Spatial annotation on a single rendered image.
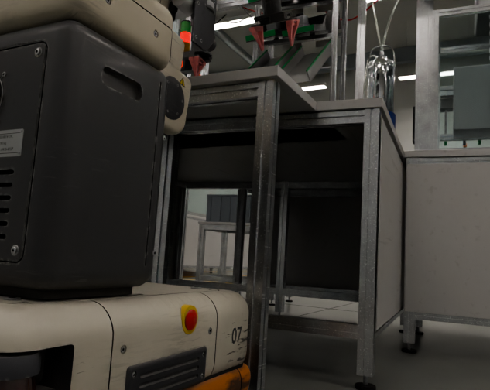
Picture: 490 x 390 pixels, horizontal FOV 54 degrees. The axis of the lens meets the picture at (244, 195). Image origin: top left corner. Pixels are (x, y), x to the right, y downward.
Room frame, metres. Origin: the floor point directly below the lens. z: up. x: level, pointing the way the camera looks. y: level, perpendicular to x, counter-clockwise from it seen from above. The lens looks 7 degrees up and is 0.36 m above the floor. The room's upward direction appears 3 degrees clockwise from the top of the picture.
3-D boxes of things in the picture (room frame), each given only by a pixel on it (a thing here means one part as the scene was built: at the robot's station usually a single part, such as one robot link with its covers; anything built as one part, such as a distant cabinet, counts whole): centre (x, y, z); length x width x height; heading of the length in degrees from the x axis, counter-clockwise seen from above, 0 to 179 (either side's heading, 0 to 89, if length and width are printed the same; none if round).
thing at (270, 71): (1.73, 0.17, 0.84); 0.90 x 0.70 x 0.03; 63
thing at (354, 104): (2.35, 0.01, 0.85); 1.50 x 1.41 x 0.03; 67
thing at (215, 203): (4.07, -0.05, 0.73); 0.62 x 0.42 x 0.23; 67
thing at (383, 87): (2.44, -0.68, 1.32); 0.14 x 0.14 x 0.38
